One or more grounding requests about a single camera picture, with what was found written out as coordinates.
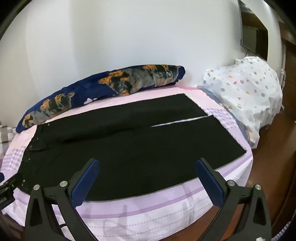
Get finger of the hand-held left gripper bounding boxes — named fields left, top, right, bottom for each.
left=0, top=173, right=25, bottom=193

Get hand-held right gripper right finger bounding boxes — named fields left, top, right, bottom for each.
left=195, top=158, right=271, bottom=241

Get pink purple bed sheet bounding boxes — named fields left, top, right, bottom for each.
left=0, top=86, right=253, bottom=241

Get checked grey white cloth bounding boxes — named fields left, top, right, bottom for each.
left=0, top=120, right=18, bottom=158

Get wall-mounted television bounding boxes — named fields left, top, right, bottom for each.
left=238, top=0, right=269, bottom=58

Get black pants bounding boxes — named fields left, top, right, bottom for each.
left=18, top=93, right=247, bottom=202

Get blue orange patterned blanket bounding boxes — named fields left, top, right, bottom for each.
left=16, top=64, right=186, bottom=133

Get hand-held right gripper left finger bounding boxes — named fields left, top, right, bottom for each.
left=24, top=158, right=100, bottom=241

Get white dotted cloth cover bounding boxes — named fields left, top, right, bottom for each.
left=196, top=56, right=284, bottom=149

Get brown wooden door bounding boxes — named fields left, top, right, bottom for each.
left=277, top=19, right=295, bottom=112

